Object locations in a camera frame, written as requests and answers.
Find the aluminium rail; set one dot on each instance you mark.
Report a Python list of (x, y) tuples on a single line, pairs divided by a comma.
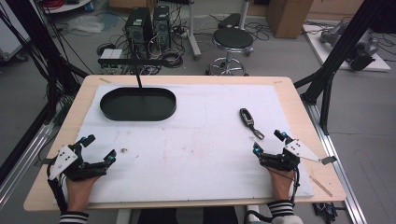
[(336, 161), (25, 161)]

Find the white box device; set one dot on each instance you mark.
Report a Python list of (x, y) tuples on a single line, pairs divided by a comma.
[(111, 53)]

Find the slim black computer tower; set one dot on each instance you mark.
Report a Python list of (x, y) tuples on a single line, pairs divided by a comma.
[(162, 26)]

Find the cardboard box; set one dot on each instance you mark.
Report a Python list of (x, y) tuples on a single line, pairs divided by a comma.
[(288, 17)]

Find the black oval tray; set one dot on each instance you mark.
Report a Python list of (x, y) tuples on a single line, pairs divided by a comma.
[(138, 105)]

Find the white floor board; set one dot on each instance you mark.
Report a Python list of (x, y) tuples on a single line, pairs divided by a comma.
[(320, 49)]

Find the person's left hand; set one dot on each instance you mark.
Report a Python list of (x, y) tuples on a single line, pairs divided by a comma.
[(79, 191)]

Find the clear plastic bag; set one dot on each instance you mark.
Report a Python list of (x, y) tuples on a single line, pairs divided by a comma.
[(84, 23)]

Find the large black computer tower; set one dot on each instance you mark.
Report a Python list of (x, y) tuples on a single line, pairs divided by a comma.
[(138, 31)]

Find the black round stool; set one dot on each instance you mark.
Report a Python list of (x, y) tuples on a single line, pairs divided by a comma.
[(233, 39)]

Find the thin wooden stick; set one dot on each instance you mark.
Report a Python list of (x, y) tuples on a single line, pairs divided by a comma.
[(320, 186)]

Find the black T-shaped stand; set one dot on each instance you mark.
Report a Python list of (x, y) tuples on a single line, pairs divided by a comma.
[(137, 62)]

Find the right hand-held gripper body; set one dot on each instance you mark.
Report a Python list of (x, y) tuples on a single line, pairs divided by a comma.
[(281, 160)]

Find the black car key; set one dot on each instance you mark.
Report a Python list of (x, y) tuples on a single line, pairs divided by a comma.
[(248, 118)]

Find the white foam mat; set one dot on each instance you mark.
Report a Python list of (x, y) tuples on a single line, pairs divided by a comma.
[(193, 155)]

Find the black metal frame post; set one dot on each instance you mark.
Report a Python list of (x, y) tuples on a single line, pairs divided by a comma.
[(46, 56), (339, 46)]

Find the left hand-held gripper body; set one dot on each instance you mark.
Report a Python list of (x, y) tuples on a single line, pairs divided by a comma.
[(72, 166)]

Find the person's right hand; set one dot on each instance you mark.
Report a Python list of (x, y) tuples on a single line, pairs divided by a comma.
[(281, 183)]

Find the white desk leg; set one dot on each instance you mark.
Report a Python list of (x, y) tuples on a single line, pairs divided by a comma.
[(193, 31)]

